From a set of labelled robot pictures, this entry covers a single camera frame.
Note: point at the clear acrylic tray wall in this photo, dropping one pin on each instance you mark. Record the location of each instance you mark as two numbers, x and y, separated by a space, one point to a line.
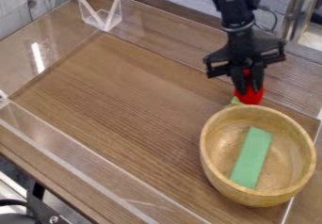
103 190

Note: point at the green rectangular block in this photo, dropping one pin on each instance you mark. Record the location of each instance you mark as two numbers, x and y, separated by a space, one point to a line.
247 168

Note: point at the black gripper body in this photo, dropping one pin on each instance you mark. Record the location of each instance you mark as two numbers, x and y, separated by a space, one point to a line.
246 47

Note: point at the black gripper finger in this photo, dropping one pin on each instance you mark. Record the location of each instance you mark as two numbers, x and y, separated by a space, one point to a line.
257 72
239 81

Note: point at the metal stand in background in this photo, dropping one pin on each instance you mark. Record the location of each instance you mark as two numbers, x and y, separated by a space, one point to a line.
297 18

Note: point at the red plush strawberry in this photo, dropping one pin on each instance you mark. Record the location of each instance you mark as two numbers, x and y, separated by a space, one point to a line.
251 97

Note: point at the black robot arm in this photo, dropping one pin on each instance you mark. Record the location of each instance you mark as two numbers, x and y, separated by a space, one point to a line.
237 16

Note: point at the black table leg clamp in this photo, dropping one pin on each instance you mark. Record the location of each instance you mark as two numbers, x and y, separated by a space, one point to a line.
39 212

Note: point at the wooden bowl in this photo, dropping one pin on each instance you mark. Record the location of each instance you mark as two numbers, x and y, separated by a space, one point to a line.
290 162

